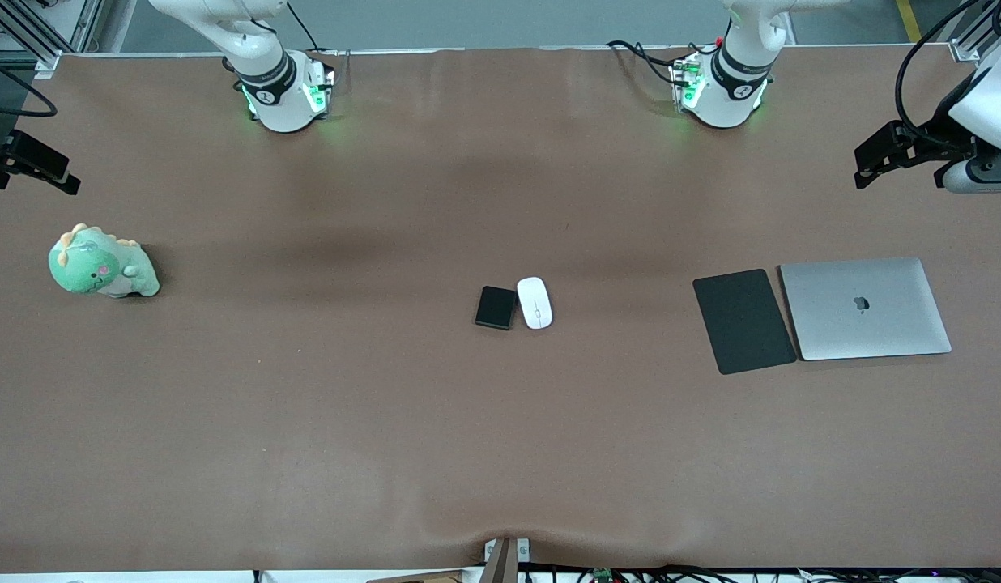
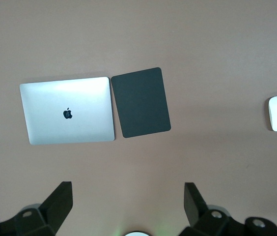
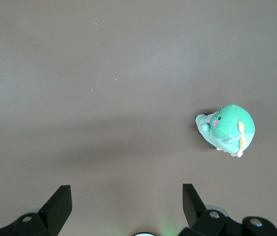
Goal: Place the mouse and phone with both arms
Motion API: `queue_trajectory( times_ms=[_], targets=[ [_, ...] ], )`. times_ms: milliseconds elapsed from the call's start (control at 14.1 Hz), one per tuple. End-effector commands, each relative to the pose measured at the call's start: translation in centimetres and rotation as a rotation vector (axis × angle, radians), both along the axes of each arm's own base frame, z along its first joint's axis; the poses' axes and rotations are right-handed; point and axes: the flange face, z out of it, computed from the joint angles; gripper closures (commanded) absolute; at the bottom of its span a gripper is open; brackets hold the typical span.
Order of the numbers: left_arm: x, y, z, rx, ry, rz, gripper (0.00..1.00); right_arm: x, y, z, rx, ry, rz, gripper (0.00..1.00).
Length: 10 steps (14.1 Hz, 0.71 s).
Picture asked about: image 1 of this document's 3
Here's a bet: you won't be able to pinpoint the white computer mouse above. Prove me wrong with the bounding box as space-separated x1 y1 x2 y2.
517 277 554 330

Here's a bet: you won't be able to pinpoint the black phone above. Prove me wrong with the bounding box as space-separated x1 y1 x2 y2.
475 285 518 330

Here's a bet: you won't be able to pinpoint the black mouse pad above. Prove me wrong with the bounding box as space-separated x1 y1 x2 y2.
692 269 799 376

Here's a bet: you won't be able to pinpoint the green dinosaur plush toy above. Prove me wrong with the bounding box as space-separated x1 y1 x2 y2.
49 223 160 298

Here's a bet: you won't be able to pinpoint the silver laptop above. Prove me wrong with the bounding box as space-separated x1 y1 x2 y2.
779 257 953 362

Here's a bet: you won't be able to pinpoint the brown table cover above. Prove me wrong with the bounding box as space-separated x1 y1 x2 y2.
0 47 1001 572

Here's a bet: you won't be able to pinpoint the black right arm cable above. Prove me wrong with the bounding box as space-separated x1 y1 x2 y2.
0 53 58 119

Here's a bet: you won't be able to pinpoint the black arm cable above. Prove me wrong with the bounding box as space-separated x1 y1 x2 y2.
0 53 58 119
895 0 1001 155

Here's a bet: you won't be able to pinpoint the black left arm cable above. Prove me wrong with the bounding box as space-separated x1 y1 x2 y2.
895 0 1001 155

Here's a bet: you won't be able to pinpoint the aluminium frame profile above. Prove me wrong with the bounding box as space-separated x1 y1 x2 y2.
0 0 104 79
948 0 1001 63

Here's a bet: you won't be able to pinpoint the black cables at arm base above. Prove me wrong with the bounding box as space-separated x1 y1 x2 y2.
606 39 689 87

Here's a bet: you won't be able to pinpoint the thin black base cable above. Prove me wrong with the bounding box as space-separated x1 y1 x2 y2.
286 0 323 54

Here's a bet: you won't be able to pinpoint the grey metal bracket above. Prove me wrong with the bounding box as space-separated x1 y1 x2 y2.
483 538 531 564

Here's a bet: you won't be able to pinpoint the brown post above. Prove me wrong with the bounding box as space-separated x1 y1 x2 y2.
480 537 519 583

